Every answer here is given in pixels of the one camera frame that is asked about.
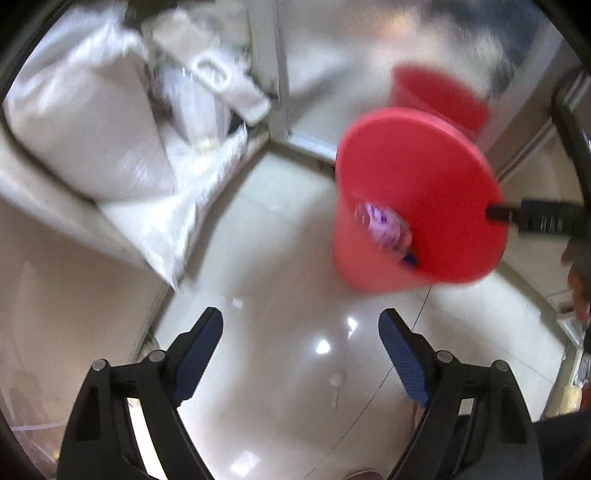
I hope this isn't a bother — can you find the person's right hand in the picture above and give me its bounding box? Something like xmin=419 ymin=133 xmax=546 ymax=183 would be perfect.
xmin=562 ymin=240 xmax=591 ymax=324

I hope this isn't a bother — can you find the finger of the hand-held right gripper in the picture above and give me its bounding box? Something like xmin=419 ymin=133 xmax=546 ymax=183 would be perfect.
xmin=485 ymin=203 xmax=522 ymax=227

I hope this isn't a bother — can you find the red plastic bin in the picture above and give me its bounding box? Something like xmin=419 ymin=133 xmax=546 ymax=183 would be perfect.
xmin=332 ymin=107 xmax=509 ymax=293

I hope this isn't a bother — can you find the large white woven sack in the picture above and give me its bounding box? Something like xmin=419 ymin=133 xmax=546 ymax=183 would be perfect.
xmin=4 ymin=14 xmax=178 ymax=204

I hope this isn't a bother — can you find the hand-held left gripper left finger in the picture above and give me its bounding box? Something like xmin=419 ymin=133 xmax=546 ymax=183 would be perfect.
xmin=55 ymin=306 xmax=225 ymax=480

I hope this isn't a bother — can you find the black curved bar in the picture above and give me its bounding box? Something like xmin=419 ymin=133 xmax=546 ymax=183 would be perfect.
xmin=551 ymin=83 xmax=591 ymax=199

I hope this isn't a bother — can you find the white plastic bag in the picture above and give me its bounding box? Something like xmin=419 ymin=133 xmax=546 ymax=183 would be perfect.
xmin=102 ymin=129 xmax=250 ymax=289

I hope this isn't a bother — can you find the purple label juice bottle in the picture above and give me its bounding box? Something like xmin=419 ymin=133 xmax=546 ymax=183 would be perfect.
xmin=355 ymin=200 xmax=414 ymax=260

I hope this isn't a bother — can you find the white plastic spoon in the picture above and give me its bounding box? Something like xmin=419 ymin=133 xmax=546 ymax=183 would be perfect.
xmin=325 ymin=371 xmax=345 ymax=410

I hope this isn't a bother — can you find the white plastic jug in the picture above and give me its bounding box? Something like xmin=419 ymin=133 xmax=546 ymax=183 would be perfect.
xmin=152 ymin=9 xmax=273 ymax=125

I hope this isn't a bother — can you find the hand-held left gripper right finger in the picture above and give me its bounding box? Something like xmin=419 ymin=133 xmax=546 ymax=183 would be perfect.
xmin=378 ymin=307 xmax=542 ymax=480

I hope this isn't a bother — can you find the glass cabinet door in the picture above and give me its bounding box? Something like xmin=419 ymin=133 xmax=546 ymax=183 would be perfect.
xmin=277 ymin=0 xmax=561 ymax=162

